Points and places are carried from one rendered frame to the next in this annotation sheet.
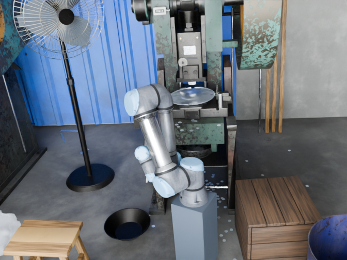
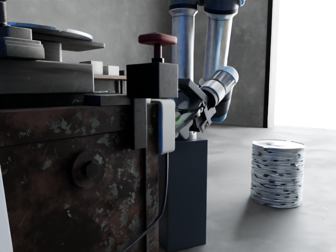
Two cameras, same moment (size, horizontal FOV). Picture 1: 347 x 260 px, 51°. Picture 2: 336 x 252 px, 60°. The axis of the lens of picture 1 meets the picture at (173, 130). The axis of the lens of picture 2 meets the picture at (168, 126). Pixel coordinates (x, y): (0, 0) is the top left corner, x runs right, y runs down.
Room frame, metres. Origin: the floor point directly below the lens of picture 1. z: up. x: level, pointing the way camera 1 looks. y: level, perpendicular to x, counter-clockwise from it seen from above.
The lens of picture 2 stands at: (2.58, 0.57, 0.65)
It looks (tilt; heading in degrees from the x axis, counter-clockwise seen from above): 7 degrees down; 214
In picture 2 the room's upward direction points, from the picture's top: straight up
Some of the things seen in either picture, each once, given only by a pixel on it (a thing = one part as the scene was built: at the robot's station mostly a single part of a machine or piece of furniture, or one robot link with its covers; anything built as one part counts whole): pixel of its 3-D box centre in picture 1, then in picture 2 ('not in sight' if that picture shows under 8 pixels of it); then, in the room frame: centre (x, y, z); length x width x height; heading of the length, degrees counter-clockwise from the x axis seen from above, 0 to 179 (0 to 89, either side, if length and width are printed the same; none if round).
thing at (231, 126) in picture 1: (232, 124); not in sight; (2.38, -0.43, 0.45); 0.92 x 0.12 x 0.90; 173
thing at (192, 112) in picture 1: (191, 109); (52, 64); (2.10, -0.13, 0.72); 0.25 x 0.14 x 0.14; 173
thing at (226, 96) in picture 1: (218, 92); not in sight; (2.26, -0.31, 0.76); 0.17 x 0.06 x 0.10; 83
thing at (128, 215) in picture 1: (127, 227); not in sight; (1.85, 0.34, 0.04); 0.30 x 0.30 x 0.07
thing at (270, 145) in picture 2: not in sight; (277, 144); (0.83, 0.15, 0.33); 0.29 x 0.29 x 0.01
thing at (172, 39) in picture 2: not in sight; (157, 54); (2.09, 0.21, 0.72); 0.07 x 0.06 x 0.08; 173
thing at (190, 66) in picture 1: (190, 52); not in sight; (2.24, -0.14, 1.04); 0.17 x 0.15 x 0.30; 173
